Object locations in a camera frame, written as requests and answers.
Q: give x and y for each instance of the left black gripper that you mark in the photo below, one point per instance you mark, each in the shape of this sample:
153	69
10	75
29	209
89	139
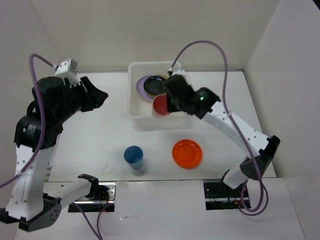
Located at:
95	98

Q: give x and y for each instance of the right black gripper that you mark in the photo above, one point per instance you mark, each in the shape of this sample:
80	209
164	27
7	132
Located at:
172	107

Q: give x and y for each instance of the pink plastic cup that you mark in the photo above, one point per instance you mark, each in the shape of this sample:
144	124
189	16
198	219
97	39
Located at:
160	106

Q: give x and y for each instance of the black round plate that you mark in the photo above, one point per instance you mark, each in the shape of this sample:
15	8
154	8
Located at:
155	86

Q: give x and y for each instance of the yellow woven pattern plate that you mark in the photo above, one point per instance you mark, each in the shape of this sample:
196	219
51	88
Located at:
150	96

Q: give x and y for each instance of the purple round plate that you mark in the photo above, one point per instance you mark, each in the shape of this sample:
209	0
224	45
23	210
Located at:
140	84

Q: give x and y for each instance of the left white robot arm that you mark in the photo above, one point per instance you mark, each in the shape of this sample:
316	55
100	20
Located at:
36	139

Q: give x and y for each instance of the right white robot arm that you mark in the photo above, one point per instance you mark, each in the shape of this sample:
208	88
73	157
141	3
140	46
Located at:
259	148

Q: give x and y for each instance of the white plastic bin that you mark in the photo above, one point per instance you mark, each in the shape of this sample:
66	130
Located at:
140	111

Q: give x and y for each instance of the orange round plate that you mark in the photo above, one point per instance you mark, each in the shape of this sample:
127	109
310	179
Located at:
187	154

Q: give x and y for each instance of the blue plastic cup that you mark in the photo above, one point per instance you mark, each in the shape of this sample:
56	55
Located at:
134	155

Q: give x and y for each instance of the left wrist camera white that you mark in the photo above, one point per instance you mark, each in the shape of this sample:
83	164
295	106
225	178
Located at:
68	70

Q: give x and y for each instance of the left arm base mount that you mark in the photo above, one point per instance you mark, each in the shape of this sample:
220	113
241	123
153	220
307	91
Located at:
103	201

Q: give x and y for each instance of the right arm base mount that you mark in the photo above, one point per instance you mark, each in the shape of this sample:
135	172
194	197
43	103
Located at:
218	196

